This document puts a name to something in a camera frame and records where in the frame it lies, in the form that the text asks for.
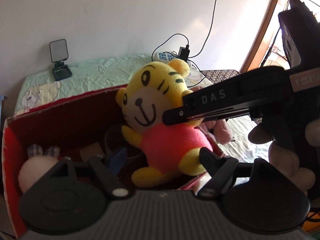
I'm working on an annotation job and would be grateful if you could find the white power strip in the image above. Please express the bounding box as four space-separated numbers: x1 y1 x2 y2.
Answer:
152 52 178 63

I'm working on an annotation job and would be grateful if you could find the white power cord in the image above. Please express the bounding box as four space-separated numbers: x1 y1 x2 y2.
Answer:
189 0 226 59

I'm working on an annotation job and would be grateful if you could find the red cardboard box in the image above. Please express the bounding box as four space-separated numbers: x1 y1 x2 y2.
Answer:
2 84 226 238

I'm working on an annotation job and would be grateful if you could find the cartoon print bed sheet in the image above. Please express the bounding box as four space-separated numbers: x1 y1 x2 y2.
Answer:
14 55 270 163

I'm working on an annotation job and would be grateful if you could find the small white plush bunny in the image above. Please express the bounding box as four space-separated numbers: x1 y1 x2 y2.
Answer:
18 144 60 194

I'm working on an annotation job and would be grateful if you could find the brown patterned blanket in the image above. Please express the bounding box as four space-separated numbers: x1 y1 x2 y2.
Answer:
202 69 240 84

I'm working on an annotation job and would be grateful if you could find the black charger adapter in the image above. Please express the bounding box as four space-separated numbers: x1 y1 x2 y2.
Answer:
177 45 190 62

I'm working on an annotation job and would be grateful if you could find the black charger cable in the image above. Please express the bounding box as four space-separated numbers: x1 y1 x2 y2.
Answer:
151 33 208 88

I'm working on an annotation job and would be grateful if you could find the yellow tiger plush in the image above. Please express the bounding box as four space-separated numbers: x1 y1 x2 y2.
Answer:
116 59 212 188

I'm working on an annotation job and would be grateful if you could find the white plush bunny blue bow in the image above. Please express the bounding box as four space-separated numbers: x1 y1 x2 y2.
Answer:
248 124 316 195

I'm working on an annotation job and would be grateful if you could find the phone stand with mirror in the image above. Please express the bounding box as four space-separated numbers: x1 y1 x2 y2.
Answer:
49 39 73 81

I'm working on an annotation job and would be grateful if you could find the packing tape roll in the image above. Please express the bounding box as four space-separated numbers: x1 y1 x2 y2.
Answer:
104 125 125 155

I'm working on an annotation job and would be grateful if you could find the pink plush bear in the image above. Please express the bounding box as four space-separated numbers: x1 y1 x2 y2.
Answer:
192 84 233 145

